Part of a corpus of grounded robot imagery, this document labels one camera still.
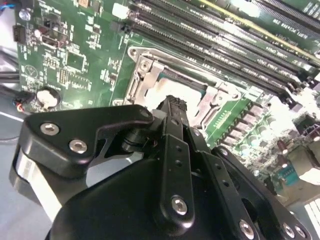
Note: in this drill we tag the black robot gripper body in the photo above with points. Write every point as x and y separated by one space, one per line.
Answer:
112 212

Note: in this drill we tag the metal socket cover frame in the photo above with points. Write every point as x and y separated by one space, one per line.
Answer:
150 77

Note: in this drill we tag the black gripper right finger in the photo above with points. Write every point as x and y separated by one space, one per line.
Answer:
225 180

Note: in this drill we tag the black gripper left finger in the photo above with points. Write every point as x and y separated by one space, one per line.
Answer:
75 130

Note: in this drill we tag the silver square CPU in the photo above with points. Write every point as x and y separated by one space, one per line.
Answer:
175 87

